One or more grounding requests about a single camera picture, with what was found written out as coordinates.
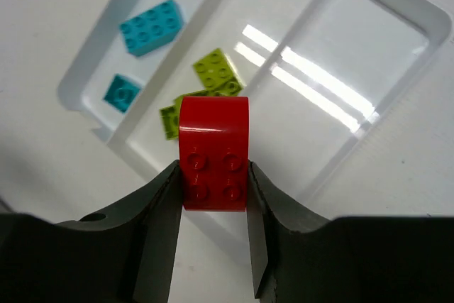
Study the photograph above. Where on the blue long lego brick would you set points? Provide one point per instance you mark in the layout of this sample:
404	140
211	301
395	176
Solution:
152	29

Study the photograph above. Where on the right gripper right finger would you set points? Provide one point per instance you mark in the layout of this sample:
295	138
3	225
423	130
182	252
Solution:
299	256

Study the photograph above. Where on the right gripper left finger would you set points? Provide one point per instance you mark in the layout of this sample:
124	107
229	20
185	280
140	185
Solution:
124	252

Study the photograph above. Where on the large red lego brick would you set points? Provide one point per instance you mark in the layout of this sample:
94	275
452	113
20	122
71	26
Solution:
213	152

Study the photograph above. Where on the white divided tray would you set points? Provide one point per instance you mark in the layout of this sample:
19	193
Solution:
322	77

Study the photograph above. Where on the small blue lego brick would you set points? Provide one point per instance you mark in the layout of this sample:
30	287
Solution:
121	93

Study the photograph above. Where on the green lego brick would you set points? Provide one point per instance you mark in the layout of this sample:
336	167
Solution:
217	75
170	121
200	93

